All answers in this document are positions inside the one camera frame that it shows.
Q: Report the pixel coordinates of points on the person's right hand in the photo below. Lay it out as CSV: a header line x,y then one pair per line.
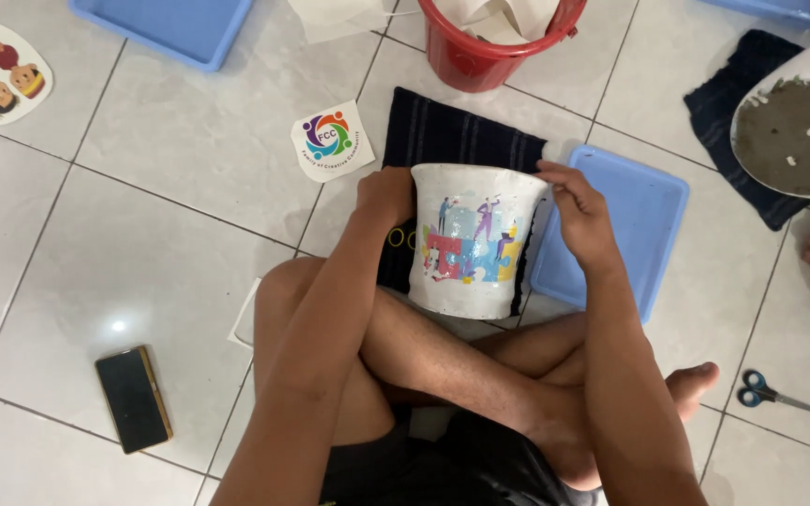
x,y
586,225

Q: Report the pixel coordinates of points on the person's left hand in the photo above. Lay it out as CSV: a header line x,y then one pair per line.
x,y
385,197

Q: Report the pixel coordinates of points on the person's left fingers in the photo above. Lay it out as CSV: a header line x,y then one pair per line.
x,y
399,186

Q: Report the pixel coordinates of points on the white pot with colourful picture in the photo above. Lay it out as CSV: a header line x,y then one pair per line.
x,y
475,246

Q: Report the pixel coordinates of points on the dark blue striped cloth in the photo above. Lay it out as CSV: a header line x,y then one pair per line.
x,y
718,105
447,130

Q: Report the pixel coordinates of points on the round logo sticker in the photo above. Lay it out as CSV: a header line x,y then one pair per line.
x,y
331,139

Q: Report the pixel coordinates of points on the red plastic bucket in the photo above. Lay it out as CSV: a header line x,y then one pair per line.
x,y
475,60

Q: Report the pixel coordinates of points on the white tissue paper sheet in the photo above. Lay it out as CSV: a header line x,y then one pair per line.
x,y
331,17

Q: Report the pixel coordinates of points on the person's bare legs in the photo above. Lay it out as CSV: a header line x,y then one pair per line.
x,y
461,365

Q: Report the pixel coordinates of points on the white paper backing sheet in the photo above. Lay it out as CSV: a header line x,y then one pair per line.
x,y
247,316

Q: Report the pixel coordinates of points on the white paper scraps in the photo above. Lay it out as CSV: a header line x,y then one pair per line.
x,y
510,15

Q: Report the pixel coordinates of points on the light blue plastic tray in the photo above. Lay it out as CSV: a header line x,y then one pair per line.
x,y
166,24
630,232
777,8

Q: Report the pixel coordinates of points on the person's black shorts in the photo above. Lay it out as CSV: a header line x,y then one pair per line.
x,y
447,467

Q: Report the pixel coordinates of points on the black phone with gold case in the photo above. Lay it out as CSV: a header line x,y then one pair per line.
x,y
133,399

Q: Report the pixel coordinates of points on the white pot with grey base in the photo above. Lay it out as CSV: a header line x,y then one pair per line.
x,y
799,133

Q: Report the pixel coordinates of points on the cartoon children sticker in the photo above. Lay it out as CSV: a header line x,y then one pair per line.
x,y
1,74

